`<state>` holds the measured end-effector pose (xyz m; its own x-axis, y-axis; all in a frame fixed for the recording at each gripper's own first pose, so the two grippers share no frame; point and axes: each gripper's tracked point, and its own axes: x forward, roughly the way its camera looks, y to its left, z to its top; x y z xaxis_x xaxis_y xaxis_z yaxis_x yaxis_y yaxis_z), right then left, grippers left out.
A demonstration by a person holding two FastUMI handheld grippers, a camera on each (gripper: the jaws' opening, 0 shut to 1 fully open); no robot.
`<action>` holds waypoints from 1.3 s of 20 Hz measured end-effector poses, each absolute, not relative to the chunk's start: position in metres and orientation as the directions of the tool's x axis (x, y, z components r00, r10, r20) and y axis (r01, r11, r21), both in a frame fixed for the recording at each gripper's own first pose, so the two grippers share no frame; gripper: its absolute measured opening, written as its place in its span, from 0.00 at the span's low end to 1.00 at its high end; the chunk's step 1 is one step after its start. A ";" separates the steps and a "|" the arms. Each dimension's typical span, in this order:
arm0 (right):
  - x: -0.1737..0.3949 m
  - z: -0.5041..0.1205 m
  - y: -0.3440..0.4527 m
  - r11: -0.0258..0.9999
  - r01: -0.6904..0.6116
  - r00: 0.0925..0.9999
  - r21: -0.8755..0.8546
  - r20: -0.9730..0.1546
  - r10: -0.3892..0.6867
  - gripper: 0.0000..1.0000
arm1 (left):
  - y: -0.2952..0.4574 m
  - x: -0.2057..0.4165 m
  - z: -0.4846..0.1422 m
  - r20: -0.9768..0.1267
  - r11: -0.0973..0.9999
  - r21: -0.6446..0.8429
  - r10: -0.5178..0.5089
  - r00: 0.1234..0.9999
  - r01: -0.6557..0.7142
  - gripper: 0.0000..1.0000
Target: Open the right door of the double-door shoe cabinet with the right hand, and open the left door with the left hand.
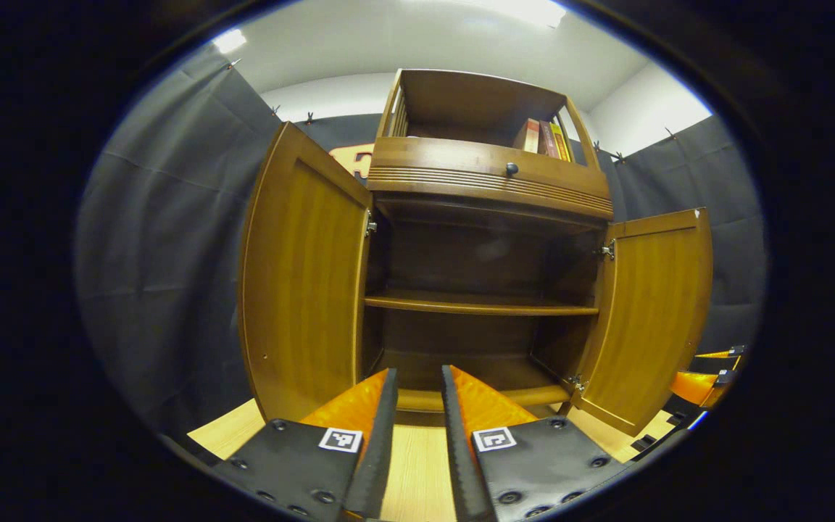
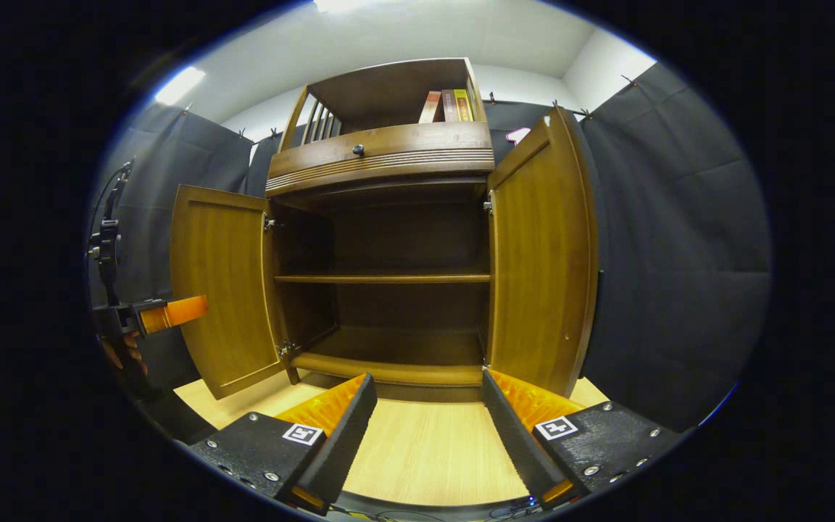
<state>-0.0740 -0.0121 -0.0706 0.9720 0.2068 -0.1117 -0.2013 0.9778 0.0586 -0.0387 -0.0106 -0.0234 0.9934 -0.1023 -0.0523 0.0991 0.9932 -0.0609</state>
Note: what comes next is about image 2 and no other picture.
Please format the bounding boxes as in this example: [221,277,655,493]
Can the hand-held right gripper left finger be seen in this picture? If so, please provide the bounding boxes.
[186,373,379,517]

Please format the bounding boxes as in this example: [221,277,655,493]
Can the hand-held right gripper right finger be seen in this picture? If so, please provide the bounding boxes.
[481,368,686,510]

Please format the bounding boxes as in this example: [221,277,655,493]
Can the wooden cabinet door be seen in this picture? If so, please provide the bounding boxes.
[486,107,599,399]
[170,184,296,400]

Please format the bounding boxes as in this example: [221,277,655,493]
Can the wooden double-door shoe cabinet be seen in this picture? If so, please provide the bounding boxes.
[170,58,599,404]

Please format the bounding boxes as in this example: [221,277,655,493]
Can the small ceiling light panel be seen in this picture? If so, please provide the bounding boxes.
[154,66,207,107]

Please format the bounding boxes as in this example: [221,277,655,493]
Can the black backdrop cloth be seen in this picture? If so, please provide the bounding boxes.
[86,62,773,436]

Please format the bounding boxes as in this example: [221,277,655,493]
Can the wooden drawer with black knob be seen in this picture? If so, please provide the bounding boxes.
[265,121,496,199]

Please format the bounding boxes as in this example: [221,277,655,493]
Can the tan red book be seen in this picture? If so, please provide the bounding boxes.
[417,91,444,124]

